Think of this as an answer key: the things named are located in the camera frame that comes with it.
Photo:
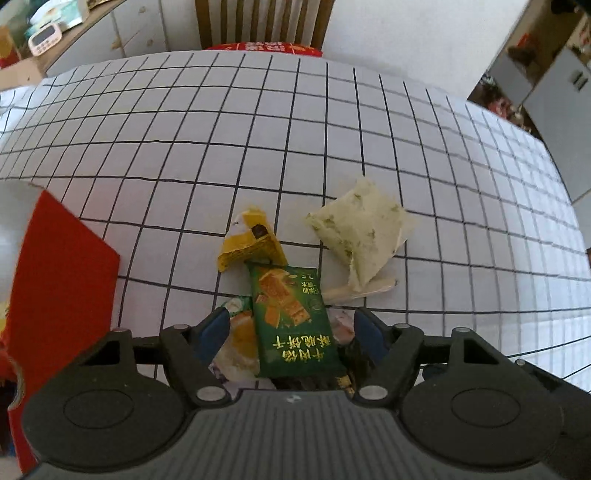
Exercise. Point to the white orange snack packet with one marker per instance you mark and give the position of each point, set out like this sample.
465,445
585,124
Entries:
238,358

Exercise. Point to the green biscuit packet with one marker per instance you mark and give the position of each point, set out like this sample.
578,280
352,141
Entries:
293,332

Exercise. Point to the dark green small packet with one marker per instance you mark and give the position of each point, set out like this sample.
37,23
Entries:
355,368

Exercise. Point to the pale green-flecked snack bag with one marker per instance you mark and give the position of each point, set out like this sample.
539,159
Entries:
364,228

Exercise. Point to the pink digital timer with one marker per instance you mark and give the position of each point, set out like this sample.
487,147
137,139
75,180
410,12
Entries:
44,38

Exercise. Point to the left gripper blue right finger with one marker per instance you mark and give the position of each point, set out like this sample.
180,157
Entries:
394,351

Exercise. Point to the yellow snack packet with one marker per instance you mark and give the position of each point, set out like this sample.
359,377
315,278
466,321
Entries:
250,238

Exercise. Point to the wooden chair behind table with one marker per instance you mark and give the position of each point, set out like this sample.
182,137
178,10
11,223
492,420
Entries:
302,23

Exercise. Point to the red chair cushion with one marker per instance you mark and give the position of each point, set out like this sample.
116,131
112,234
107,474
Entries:
270,47

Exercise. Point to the grey wall cabinet unit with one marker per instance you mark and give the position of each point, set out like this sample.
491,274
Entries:
540,81

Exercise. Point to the white black grid tablecloth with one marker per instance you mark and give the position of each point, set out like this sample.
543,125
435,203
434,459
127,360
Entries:
158,153

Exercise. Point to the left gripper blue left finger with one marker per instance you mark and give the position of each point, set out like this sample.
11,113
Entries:
188,351

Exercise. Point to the wooden side cabinet with drawers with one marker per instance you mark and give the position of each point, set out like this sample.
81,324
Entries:
114,30

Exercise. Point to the red and white cardboard box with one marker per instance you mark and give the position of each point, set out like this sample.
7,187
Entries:
58,281

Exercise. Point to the purple snack packet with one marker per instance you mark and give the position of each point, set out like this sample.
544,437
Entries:
342,326

